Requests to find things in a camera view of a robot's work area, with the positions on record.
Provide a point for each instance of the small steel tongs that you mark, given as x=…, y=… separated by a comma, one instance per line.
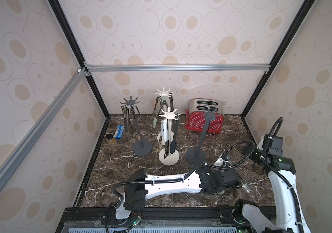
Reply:
x=165, y=139

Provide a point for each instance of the dark grey rack back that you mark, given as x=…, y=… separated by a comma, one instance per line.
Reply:
x=195, y=155

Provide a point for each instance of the thin steel tongs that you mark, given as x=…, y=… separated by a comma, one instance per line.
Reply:
x=135, y=130

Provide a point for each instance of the green tongs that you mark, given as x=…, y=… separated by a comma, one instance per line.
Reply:
x=161, y=104

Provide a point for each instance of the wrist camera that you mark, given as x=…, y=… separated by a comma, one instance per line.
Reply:
x=262, y=143
x=219, y=161

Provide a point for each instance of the diagonal aluminium bar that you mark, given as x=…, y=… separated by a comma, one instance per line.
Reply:
x=17, y=156

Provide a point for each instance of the white utensil rack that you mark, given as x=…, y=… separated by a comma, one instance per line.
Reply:
x=163, y=93
x=169, y=155

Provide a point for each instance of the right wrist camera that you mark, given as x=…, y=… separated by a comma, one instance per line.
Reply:
x=262, y=143

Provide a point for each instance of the dark grey utensil rack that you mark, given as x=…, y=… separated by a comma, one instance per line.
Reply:
x=141, y=147

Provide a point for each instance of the blue small package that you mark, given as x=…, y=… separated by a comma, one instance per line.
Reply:
x=119, y=131

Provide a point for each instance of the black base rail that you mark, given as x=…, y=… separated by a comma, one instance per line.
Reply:
x=154, y=219

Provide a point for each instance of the red white toaster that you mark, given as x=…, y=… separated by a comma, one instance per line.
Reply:
x=195, y=118

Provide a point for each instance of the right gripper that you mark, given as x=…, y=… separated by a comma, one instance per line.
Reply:
x=254, y=151

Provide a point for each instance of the brown spice jar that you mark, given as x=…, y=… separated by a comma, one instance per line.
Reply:
x=111, y=139

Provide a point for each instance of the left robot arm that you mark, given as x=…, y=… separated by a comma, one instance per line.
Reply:
x=140, y=186

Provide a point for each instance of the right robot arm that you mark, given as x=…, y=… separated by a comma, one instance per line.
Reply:
x=281, y=172

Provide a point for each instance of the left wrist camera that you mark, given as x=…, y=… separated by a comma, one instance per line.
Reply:
x=219, y=161

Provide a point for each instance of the horizontal aluminium bar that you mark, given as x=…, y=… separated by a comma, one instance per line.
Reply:
x=176, y=67

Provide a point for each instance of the black tongs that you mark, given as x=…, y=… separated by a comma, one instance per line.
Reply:
x=173, y=145

